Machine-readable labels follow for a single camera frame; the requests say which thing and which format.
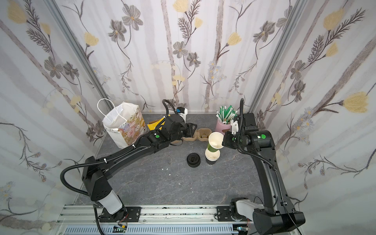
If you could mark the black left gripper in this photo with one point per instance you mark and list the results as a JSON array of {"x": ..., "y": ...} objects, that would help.
[{"x": 186, "y": 129}]

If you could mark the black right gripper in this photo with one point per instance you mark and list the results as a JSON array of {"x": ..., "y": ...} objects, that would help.
[{"x": 227, "y": 139}]

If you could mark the green paper cup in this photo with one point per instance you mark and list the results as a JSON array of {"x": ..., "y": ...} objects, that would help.
[{"x": 215, "y": 141}]

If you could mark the black plastic cup lids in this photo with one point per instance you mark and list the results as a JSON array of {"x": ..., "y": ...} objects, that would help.
[{"x": 193, "y": 160}]

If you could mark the black paper cup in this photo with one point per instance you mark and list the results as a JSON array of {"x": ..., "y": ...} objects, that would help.
[{"x": 211, "y": 157}]

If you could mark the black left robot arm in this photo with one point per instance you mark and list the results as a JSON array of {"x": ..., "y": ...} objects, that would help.
[{"x": 97, "y": 172}]

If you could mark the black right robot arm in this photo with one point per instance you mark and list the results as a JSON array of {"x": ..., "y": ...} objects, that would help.
[{"x": 278, "y": 213}]

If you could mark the brown pulp cup carrier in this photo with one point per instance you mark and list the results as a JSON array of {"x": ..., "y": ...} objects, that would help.
[{"x": 201, "y": 134}]

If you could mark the yellow paper napkins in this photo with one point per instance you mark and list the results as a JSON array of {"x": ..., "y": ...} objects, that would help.
[{"x": 156, "y": 125}]

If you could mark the cartoon print paper bag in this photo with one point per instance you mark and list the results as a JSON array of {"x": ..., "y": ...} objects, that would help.
[{"x": 124, "y": 123}]

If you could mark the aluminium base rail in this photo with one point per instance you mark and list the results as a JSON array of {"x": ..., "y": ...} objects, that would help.
[{"x": 154, "y": 220}]

